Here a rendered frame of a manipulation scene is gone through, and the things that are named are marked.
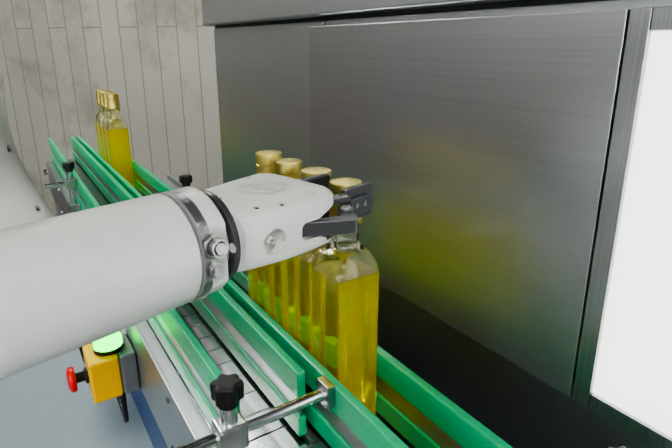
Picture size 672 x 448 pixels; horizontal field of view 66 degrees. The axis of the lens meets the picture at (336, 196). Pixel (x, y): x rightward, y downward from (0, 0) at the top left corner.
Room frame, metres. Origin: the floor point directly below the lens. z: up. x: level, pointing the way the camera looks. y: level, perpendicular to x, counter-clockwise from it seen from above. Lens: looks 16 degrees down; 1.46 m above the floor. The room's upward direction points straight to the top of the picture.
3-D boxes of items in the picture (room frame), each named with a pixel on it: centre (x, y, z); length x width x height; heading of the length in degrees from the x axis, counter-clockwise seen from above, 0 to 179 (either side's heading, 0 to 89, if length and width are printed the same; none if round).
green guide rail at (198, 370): (1.16, 0.58, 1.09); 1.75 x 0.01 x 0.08; 33
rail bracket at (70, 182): (1.26, 0.70, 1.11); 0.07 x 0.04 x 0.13; 123
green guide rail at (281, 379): (1.20, 0.52, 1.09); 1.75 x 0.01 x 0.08; 33
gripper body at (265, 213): (0.41, 0.07, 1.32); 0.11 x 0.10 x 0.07; 138
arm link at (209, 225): (0.37, 0.11, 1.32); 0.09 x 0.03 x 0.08; 48
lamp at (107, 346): (0.73, 0.37, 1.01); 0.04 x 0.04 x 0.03
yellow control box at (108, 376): (0.73, 0.37, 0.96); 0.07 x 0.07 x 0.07; 33
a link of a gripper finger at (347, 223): (0.42, 0.02, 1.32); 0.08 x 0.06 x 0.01; 73
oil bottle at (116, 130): (1.48, 0.63, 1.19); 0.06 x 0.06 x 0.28; 33
